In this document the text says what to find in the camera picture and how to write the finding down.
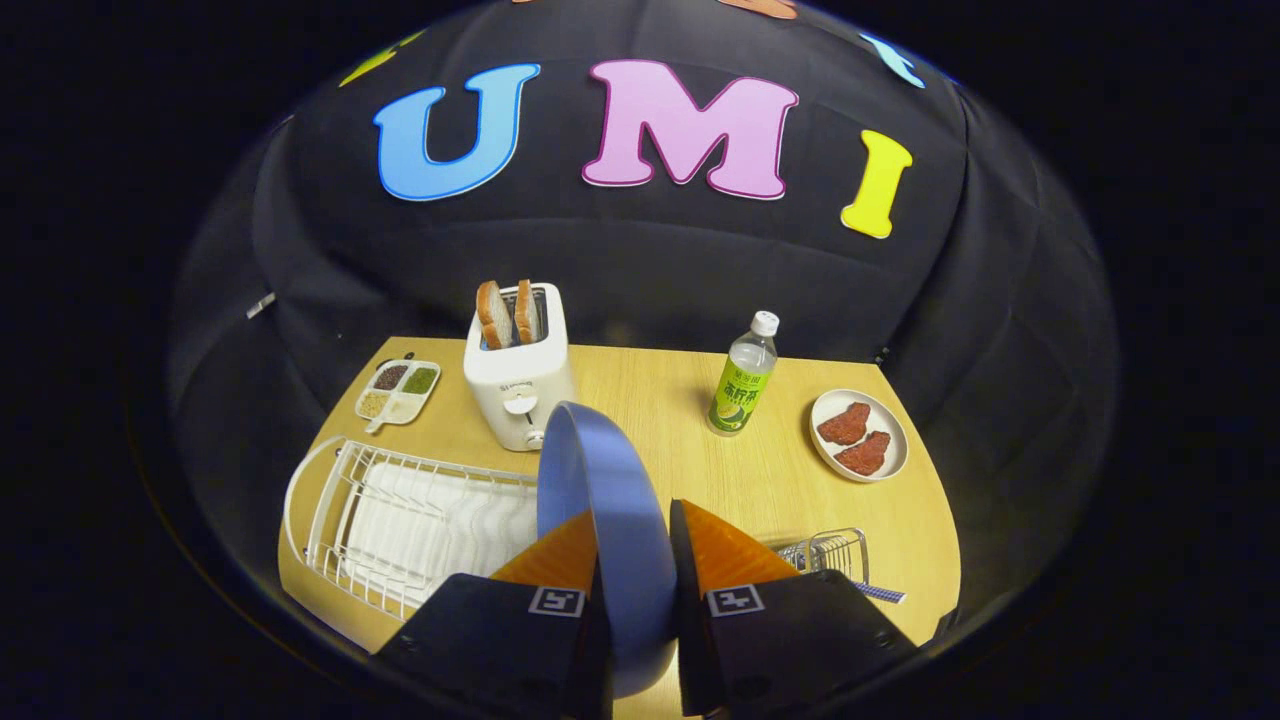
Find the small white clip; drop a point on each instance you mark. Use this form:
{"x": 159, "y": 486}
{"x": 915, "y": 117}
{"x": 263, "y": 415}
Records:
{"x": 261, "y": 305}

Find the white toaster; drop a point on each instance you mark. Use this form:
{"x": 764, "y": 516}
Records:
{"x": 515, "y": 395}

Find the divided seasoning tray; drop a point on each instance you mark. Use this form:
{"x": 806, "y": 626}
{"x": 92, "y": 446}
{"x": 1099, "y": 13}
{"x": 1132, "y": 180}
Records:
{"x": 398, "y": 392}

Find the bread slice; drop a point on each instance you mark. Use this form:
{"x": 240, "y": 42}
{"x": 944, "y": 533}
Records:
{"x": 493, "y": 315}
{"x": 526, "y": 312}

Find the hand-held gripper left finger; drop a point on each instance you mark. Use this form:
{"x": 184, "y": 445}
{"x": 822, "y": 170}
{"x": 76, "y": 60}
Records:
{"x": 490, "y": 640}

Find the red meat piece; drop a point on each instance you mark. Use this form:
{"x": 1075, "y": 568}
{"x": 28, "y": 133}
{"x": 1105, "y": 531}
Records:
{"x": 863, "y": 454}
{"x": 845, "y": 424}

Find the black backdrop cloth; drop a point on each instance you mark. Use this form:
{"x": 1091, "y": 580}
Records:
{"x": 650, "y": 270}

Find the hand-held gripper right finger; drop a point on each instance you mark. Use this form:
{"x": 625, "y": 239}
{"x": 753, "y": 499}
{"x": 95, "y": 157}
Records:
{"x": 770, "y": 650}

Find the blue plate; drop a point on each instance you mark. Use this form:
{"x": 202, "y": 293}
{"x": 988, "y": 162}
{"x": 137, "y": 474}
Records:
{"x": 620, "y": 520}

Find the green label drink bottle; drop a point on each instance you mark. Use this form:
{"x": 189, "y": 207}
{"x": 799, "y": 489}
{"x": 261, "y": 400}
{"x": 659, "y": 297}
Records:
{"x": 740, "y": 385}

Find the white plate with meat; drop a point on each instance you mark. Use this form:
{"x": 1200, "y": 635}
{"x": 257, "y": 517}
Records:
{"x": 890, "y": 415}

